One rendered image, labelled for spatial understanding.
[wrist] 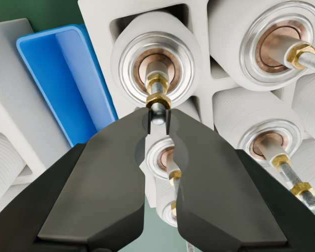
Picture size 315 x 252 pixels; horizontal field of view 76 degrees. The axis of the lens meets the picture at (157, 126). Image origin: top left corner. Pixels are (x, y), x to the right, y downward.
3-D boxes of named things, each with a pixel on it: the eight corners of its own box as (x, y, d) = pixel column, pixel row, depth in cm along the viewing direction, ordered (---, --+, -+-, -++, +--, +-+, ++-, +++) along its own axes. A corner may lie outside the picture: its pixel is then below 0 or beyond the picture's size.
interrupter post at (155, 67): (143, 60, 20) (141, 71, 17) (168, 58, 20) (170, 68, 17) (146, 83, 21) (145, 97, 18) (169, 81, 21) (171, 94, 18)
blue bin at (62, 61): (46, 28, 40) (10, 38, 30) (98, 15, 39) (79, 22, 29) (99, 143, 57) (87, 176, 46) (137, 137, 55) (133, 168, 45)
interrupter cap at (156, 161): (136, 144, 25) (136, 148, 25) (194, 126, 24) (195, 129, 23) (157, 183, 29) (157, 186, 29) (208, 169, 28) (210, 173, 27)
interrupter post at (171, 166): (162, 153, 26) (163, 172, 24) (180, 148, 26) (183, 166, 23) (168, 166, 28) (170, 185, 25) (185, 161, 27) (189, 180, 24)
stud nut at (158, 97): (147, 89, 14) (146, 94, 13) (171, 92, 14) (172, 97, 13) (144, 114, 15) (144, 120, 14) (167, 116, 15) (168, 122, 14)
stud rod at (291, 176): (274, 155, 24) (316, 211, 18) (267, 154, 24) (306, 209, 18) (279, 149, 24) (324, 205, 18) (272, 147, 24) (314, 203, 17)
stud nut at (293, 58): (302, 68, 17) (308, 71, 16) (283, 66, 17) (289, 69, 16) (314, 44, 16) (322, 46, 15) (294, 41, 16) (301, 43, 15)
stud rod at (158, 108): (152, 71, 19) (151, 111, 12) (162, 73, 19) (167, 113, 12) (151, 82, 19) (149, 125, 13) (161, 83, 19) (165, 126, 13)
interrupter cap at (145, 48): (112, 34, 18) (110, 35, 18) (194, 26, 18) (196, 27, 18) (125, 107, 23) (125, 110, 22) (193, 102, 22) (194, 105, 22)
